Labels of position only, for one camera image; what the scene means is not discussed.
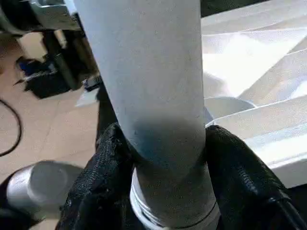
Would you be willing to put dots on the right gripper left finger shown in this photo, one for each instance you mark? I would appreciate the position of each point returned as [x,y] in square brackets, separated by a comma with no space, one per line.
[100,191]

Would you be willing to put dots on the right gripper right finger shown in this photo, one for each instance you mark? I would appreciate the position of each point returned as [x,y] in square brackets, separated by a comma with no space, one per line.
[244,191]

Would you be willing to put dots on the white plastic table leg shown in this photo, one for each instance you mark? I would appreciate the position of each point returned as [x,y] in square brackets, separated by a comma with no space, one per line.
[148,72]

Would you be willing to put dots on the white plastic table top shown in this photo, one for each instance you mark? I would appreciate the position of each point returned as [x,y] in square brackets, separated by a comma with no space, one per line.
[251,60]

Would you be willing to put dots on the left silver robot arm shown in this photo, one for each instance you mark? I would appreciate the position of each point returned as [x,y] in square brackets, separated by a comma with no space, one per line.
[43,184]

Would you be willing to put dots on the black floor equipment box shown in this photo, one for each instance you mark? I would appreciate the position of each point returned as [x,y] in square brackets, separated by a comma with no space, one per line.
[45,86]

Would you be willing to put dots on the black work surface mat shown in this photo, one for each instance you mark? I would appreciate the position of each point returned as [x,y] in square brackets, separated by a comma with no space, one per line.
[227,6]

